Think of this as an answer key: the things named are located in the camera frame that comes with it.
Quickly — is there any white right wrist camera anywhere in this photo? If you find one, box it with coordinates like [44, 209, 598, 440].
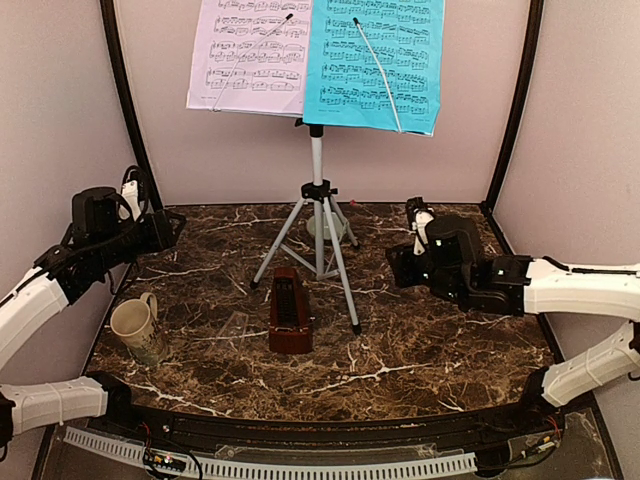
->
[405, 197, 434, 256]

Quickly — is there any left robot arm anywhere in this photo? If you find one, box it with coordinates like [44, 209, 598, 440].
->
[1, 182, 186, 446]

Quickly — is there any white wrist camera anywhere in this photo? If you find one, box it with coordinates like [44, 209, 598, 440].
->
[118, 166, 146, 220]
[405, 197, 434, 256]

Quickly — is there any cream ceramic mug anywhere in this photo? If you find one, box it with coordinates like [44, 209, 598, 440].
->
[110, 292, 168, 366]

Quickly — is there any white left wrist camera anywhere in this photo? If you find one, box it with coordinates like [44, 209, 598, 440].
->
[118, 166, 146, 220]

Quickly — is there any grey slotted cable duct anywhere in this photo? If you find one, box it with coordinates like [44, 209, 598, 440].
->
[63, 427, 477, 480]

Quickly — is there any white perforated music stand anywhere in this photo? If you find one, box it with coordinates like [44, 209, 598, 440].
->
[212, 9, 436, 335]

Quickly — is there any purple sheet music page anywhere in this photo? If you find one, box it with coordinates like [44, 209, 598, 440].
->
[186, 0, 313, 117]

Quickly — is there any blue sheet music page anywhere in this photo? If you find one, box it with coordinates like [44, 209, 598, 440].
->
[303, 0, 445, 136]

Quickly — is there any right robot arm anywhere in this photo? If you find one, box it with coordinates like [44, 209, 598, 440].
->
[386, 210, 639, 434]

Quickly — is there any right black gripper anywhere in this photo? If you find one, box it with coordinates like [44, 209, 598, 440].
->
[385, 243, 470, 305]

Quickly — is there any clear plastic metronome cover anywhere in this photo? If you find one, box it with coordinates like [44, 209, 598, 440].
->
[206, 311, 267, 358]

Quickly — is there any brown wooden metronome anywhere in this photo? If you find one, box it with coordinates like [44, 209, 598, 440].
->
[269, 267, 313, 354]

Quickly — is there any pale green round dish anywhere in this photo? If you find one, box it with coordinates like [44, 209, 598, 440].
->
[306, 212, 347, 241]

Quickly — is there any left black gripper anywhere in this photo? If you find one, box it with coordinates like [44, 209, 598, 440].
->
[94, 209, 186, 271]

